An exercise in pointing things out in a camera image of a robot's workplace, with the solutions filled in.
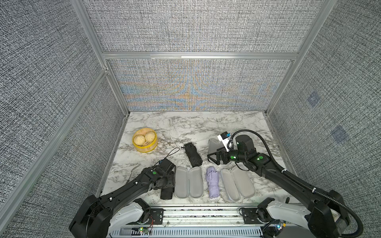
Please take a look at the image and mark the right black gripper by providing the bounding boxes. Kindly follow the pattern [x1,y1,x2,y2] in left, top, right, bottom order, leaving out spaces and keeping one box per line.
[207,145,248,166]

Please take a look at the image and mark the black umbrella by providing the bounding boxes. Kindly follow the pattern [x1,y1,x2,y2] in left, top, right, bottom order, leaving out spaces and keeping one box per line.
[160,187,174,200]
[184,142,202,167]

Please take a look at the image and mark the grey zippered case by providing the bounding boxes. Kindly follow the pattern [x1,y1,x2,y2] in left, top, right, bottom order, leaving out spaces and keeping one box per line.
[174,166,204,199]

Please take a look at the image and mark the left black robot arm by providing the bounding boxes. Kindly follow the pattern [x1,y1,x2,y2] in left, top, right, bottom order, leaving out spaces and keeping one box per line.
[68,158,176,238]

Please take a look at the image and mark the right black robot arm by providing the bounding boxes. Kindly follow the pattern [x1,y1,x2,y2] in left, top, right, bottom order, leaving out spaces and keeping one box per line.
[207,133,350,238]

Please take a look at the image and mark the purple folded umbrella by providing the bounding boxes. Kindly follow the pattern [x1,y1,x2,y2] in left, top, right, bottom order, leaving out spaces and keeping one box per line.
[206,166,220,199]

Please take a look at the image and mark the grey open case back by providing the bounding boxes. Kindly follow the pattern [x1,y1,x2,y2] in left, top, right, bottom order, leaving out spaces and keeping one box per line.
[207,138,225,155]

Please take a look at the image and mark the grey open case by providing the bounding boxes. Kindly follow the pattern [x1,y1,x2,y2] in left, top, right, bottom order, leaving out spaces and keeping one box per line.
[220,167,256,201]
[207,138,225,155]

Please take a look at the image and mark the grey open case right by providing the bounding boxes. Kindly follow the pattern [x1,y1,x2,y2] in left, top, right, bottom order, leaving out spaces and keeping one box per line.
[220,167,256,201]

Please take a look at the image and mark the yellow bamboo steamer basket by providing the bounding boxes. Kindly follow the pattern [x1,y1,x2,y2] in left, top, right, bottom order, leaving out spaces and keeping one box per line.
[132,128,158,153]

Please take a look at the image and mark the right steamed bun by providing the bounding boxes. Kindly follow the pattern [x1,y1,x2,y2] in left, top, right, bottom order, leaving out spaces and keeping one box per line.
[144,131,156,143]

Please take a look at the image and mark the steamed bun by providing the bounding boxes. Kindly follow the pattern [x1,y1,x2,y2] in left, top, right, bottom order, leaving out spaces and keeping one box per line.
[133,134,146,146]
[144,131,156,143]

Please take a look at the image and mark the left steamed bun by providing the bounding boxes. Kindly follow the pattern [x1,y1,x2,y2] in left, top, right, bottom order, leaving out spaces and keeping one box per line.
[133,134,146,146]

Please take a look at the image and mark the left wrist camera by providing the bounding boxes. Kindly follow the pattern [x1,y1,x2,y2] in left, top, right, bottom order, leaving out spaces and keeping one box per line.
[159,159,174,169]

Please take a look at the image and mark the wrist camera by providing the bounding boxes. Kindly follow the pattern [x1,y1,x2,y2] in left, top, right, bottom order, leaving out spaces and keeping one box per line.
[217,131,231,144]
[159,159,174,169]

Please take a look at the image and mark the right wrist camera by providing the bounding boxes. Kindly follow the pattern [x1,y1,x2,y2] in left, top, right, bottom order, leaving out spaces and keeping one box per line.
[217,131,231,144]

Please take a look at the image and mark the green handled tool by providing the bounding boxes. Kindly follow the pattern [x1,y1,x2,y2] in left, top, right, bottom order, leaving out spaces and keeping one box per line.
[126,165,140,183]

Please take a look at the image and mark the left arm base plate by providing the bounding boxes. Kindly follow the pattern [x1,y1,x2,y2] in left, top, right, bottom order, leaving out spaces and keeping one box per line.
[138,208,164,226]

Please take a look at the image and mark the aluminium front rail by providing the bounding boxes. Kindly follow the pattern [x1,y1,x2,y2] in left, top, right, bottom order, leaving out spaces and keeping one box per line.
[151,203,263,227]

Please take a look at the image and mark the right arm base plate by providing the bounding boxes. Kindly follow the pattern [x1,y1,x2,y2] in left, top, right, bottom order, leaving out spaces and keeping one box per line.
[238,207,264,225]

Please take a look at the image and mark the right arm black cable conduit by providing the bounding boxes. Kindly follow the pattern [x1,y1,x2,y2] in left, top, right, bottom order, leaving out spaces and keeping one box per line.
[227,129,364,238]

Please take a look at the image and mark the white vented cable tray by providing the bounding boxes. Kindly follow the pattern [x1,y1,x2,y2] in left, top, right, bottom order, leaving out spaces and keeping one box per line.
[107,227,264,238]

